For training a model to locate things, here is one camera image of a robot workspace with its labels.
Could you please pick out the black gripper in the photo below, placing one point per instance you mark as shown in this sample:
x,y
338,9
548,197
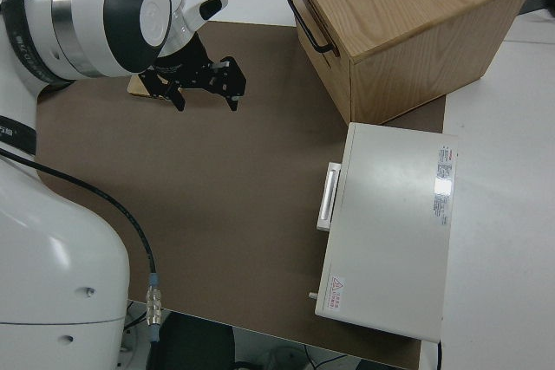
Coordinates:
x,y
182,66

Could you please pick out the wooden mug tree stand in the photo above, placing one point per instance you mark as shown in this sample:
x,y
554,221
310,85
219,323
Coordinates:
x,y
135,87

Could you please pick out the white printed label sticker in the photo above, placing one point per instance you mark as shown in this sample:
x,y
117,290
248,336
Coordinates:
x,y
443,183

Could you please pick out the white oven appliance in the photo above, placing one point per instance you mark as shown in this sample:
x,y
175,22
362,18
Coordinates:
x,y
390,235

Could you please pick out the wooden drawer box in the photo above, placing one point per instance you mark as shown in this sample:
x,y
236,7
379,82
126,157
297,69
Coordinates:
x,y
412,6

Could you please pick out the red triangle warning sticker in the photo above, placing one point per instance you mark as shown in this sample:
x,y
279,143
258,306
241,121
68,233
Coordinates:
x,y
336,290

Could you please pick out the brown table mat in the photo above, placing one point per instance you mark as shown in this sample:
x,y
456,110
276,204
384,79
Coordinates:
x,y
217,170

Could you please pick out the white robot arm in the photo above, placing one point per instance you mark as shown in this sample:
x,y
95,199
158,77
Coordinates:
x,y
43,235

